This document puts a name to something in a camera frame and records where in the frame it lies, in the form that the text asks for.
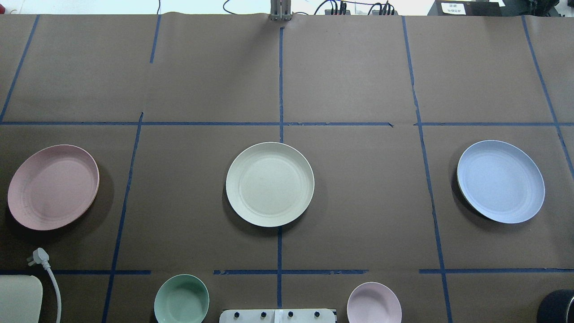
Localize pink plate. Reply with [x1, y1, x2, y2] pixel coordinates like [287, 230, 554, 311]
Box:
[7, 144, 100, 231]

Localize cream plate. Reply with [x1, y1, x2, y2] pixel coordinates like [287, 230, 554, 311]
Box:
[225, 142, 314, 227]

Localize pink bowl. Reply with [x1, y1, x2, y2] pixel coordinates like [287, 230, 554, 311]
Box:
[347, 282, 402, 323]

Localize green bowl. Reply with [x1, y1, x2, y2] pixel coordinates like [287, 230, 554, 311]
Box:
[154, 274, 210, 323]

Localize blue plate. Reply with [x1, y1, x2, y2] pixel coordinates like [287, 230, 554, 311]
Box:
[457, 140, 546, 223]

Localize black box with label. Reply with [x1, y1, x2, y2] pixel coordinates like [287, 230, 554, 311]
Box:
[427, 0, 502, 17]

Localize cream toaster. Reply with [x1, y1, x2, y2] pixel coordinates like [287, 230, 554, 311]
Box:
[0, 275, 43, 323]

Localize dark blue pot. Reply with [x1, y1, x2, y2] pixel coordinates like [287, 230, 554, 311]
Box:
[536, 289, 574, 323]

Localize aluminium frame post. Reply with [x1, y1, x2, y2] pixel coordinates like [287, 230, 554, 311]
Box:
[269, 0, 292, 21]

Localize white toaster power cord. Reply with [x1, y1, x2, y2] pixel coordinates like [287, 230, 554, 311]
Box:
[27, 248, 62, 323]

